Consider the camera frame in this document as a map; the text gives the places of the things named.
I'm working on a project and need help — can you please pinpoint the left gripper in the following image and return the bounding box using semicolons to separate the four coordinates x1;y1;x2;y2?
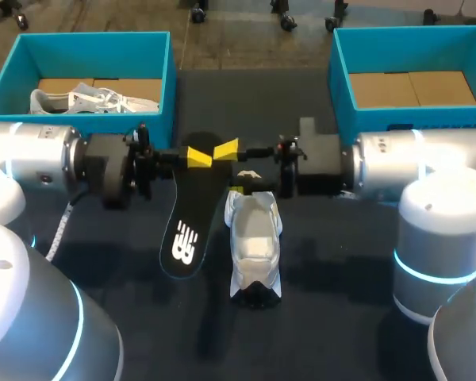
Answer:
78;121;213;210

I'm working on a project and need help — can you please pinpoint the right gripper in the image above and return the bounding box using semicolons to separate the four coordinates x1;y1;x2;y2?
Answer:
213;117;359;200

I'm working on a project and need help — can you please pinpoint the black insole with white print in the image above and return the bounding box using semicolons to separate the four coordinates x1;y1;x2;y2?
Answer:
158;132;234;281

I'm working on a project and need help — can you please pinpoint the white and grey shoe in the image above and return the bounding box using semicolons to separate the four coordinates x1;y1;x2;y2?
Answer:
225;169;284;310
29;82;161;116

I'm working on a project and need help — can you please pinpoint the teal box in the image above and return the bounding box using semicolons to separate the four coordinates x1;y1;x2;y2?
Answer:
0;32;179;148
327;25;476;136

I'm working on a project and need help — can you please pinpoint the white cable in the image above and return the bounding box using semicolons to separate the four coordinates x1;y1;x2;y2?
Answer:
45;193;81;262

